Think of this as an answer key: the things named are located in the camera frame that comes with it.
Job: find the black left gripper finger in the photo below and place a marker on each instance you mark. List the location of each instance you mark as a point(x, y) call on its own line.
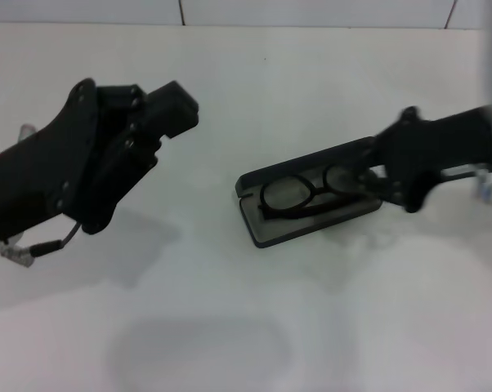
point(170, 98)

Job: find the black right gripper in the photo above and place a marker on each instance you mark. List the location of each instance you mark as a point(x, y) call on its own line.
point(446, 143)

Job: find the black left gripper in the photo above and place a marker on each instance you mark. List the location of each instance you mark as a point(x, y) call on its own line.
point(33, 179)

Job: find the black thin-frame glasses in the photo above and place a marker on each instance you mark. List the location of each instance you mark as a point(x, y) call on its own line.
point(287, 192)

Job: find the black glasses case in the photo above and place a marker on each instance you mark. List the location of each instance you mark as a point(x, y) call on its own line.
point(278, 232)

